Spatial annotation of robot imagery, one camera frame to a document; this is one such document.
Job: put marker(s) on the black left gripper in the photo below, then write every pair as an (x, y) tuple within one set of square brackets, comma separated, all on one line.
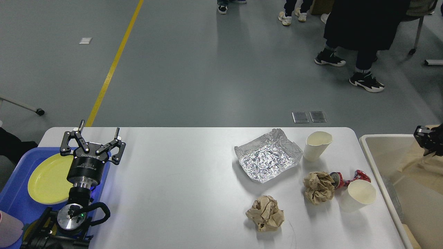
[(88, 167)]

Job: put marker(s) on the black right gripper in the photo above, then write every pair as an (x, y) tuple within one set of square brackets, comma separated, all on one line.
[(430, 144)]

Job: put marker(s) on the brown paper bag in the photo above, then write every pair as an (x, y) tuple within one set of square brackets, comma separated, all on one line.
[(430, 163)]

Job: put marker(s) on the yellow plate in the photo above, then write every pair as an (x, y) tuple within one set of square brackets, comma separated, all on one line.
[(49, 178)]

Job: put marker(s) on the brown paper ball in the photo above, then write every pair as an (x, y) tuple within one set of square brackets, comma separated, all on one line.
[(266, 214), (319, 187)]

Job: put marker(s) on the aluminium foil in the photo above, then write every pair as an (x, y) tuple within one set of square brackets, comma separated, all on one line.
[(268, 156)]

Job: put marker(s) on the grey mug yellow inside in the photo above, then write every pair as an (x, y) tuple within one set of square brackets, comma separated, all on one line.
[(29, 227)]

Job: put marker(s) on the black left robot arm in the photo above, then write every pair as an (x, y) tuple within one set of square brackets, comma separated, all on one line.
[(67, 227)]

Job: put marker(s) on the beige plastic bin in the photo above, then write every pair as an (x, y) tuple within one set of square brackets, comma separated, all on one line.
[(412, 193)]

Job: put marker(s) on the pink plate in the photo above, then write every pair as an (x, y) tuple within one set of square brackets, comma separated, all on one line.
[(52, 200)]

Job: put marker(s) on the chair leg with caster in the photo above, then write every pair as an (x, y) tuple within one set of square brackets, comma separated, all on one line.
[(38, 111)]

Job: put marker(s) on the white bar on floor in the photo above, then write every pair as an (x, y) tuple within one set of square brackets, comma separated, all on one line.
[(433, 62)]

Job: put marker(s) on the white paper cup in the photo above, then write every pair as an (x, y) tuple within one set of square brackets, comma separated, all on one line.
[(316, 143), (359, 194)]

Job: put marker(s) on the floor socket plate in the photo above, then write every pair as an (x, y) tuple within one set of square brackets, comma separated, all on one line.
[(318, 116), (300, 117)]

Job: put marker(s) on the white paper on floor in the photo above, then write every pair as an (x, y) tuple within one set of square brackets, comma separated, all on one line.
[(85, 40)]

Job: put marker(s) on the pink cup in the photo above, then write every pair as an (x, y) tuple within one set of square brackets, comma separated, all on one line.
[(10, 229)]

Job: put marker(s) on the person in black clothes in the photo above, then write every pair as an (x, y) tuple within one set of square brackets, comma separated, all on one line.
[(366, 26)]

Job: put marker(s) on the white office chair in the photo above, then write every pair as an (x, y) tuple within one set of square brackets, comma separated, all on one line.
[(417, 10)]

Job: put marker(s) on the cardboard box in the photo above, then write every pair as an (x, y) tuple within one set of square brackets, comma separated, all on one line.
[(320, 7)]

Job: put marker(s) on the person in blue jeans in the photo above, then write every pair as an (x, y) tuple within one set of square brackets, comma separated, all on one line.
[(222, 5)]

